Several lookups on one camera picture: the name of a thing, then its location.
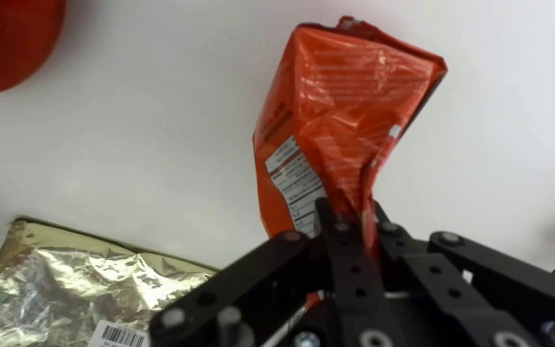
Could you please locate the gold foil bag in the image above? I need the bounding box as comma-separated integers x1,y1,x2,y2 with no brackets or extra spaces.
0,217,213,347

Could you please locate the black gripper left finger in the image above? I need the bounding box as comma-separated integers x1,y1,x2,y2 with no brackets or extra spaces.
148,198,387,347

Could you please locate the red plate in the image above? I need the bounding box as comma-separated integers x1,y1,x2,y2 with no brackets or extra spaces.
0,0,67,92

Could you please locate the orange snack packet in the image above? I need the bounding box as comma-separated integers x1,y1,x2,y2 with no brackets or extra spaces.
252,15,446,248

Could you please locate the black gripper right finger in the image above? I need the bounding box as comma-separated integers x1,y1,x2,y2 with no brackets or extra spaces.
373,203,555,347

